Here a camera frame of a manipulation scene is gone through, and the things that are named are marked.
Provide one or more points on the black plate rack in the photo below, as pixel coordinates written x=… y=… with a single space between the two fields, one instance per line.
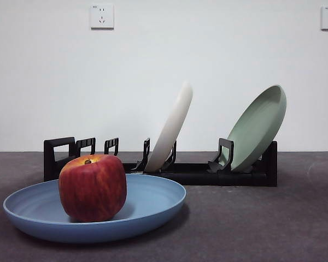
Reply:
x=235 y=178

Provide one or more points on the white plate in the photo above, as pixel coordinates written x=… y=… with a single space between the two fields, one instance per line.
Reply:
x=170 y=128

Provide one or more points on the red apple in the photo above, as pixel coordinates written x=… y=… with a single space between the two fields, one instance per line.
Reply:
x=93 y=188

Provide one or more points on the blue plate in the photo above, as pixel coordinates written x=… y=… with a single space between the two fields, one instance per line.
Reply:
x=142 y=202

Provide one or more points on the green plate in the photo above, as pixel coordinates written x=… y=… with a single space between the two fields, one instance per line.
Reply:
x=255 y=131

